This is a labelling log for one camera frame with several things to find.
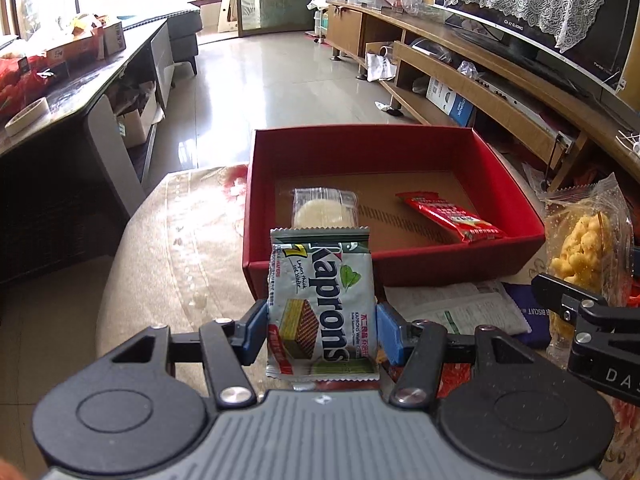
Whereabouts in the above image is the yellow puffed snack bag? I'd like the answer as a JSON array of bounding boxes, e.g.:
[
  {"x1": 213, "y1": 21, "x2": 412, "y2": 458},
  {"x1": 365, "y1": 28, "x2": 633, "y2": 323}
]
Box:
[{"x1": 543, "y1": 173, "x2": 636, "y2": 356}]

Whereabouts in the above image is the Kaprons wafer packet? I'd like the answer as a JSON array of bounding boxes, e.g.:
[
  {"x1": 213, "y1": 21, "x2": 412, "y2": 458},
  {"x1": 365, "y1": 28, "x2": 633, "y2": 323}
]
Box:
[{"x1": 266, "y1": 226, "x2": 378, "y2": 382}]

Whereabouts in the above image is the dark blue biscuit packet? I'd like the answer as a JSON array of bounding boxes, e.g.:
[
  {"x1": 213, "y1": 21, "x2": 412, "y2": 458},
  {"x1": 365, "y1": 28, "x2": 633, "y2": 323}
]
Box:
[{"x1": 503, "y1": 283, "x2": 551, "y2": 350}]

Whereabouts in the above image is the beige floral tablecloth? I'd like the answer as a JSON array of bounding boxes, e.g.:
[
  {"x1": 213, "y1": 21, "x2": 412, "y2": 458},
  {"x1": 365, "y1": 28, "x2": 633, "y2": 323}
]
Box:
[{"x1": 94, "y1": 145, "x2": 640, "y2": 480}]

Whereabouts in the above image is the red snack stick packet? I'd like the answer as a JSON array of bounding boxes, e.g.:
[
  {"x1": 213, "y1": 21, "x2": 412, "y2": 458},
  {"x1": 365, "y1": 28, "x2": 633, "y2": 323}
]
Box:
[{"x1": 396, "y1": 191, "x2": 506, "y2": 244}]

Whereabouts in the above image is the clear wrapped round rice cake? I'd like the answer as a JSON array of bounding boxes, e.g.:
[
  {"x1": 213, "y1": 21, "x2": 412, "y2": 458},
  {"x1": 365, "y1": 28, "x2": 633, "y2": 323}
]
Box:
[{"x1": 292, "y1": 188, "x2": 359, "y2": 229}]

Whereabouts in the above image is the red cardboard box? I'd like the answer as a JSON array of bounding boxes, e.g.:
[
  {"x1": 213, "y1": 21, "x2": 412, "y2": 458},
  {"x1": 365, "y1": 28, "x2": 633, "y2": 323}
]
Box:
[{"x1": 243, "y1": 124, "x2": 544, "y2": 298}]

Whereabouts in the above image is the dark coffee table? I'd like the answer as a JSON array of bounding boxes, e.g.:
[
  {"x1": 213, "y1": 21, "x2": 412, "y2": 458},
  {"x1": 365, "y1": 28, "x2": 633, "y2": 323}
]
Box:
[{"x1": 1, "y1": 20, "x2": 174, "y2": 283}]

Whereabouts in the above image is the wooden TV cabinet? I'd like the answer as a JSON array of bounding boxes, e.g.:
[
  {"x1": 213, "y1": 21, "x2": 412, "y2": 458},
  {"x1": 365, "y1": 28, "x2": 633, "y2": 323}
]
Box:
[{"x1": 326, "y1": 1, "x2": 639, "y2": 188}]

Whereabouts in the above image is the white shopping bag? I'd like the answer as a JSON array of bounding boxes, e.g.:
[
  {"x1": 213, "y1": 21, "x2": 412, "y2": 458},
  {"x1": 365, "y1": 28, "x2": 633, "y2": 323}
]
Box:
[{"x1": 366, "y1": 53, "x2": 397, "y2": 82}]

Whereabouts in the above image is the television with lace cover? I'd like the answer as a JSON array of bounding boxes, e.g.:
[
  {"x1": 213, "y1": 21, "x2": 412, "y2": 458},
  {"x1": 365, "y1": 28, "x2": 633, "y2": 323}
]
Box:
[{"x1": 436, "y1": 0, "x2": 639, "y2": 110}]

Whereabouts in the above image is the white tape roll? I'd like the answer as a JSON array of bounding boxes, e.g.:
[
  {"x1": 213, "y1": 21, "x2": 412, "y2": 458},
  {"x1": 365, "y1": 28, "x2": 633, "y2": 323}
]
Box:
[{"x1": 4, "y1": 98, "x2": 50, "y2": 136}]

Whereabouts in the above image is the dark grey sofa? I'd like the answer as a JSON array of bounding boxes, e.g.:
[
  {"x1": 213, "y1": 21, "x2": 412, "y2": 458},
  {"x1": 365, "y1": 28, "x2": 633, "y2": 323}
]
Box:
[{"x1": 167, "y1": 6, "x2": 203, "y2": 76}]

